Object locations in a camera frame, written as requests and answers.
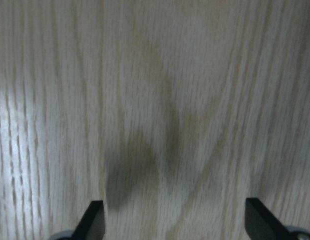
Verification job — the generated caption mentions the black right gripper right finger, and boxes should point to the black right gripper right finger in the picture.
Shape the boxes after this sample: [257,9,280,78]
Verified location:
[245,197,310,240]

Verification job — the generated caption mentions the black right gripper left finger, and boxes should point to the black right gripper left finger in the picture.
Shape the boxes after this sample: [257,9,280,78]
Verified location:
[70,200,105,240]

